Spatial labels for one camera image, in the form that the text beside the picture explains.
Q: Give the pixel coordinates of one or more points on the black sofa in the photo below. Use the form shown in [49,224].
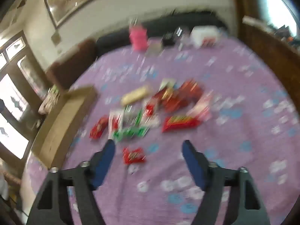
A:
[114,43]

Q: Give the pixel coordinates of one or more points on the cream white biscuit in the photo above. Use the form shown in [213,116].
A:
[136,95]

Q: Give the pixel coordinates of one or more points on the wooden door frame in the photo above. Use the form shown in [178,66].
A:
[243,2]

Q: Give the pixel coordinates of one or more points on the purple floral blanket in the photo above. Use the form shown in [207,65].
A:
[234,86]

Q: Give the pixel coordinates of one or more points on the brown cushion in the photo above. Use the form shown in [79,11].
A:
[70,63]

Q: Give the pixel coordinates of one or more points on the brown cardboard box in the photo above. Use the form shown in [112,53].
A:
[63,121]

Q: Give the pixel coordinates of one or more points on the framed landscape painting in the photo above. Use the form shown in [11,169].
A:
[70,0]

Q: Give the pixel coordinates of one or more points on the wooden framed window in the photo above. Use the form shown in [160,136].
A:
[14,93]

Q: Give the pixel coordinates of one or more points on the brown brick-pattern cabinet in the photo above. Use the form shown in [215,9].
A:
[271,49]

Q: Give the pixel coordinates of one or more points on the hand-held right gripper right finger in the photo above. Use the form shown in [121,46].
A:
[192,164]

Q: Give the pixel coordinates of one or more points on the small bright red snack bag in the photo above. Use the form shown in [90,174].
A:
[133,155]

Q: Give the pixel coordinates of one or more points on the pile of snack packets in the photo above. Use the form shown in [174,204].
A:
[180,123]

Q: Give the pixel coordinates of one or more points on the black pouch with keys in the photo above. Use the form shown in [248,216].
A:
[168,39]

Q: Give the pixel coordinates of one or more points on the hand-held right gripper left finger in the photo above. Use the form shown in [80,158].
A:
[106,159]

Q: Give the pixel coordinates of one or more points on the bottle in pink knitted sleeve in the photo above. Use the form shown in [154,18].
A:
[138,38]

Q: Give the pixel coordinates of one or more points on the green white plastic bag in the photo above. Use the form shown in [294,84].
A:
[49,99]

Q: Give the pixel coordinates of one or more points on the white tissue roll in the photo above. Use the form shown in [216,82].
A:
[204,36]

